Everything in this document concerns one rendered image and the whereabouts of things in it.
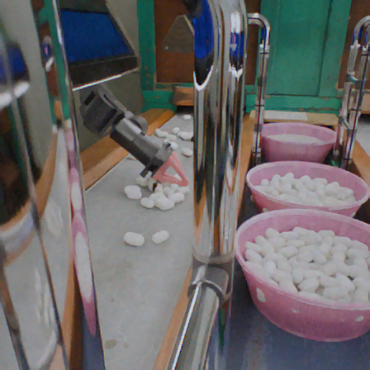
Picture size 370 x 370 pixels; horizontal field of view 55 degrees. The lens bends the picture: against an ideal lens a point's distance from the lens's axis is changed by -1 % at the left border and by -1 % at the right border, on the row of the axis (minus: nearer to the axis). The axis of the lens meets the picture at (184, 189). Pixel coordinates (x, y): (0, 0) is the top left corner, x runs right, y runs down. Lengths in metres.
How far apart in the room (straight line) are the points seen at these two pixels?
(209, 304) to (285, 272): 0.42
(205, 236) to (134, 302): 0.35
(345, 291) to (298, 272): 0.07
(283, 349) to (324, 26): 1.24
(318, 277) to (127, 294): 0.29
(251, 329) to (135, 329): 0.19
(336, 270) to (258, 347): 0.17
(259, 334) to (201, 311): 0.41
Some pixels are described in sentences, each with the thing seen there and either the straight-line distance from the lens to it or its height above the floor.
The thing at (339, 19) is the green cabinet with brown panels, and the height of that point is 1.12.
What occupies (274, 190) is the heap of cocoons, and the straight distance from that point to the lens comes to 0.86.
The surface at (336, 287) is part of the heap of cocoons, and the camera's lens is 0.58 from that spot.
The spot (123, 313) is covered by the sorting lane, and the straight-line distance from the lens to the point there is 0.51.
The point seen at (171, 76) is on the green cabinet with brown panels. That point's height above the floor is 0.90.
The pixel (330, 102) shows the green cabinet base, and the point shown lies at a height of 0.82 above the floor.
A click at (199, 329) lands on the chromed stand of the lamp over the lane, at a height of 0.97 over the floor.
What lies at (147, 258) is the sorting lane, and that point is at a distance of 0.60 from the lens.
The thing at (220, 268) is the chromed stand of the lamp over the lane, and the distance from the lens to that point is 0.19.
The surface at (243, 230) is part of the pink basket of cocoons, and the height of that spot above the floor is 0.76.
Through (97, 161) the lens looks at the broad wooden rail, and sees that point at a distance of 0.98.
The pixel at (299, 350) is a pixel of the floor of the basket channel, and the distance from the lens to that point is 0.57.
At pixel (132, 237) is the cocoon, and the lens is 0.63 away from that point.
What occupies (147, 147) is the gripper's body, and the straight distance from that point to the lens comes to 0.80.
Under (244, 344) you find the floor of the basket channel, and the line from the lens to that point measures 0.56.
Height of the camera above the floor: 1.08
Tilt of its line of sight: 24 degrees down
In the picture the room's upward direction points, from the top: straight up
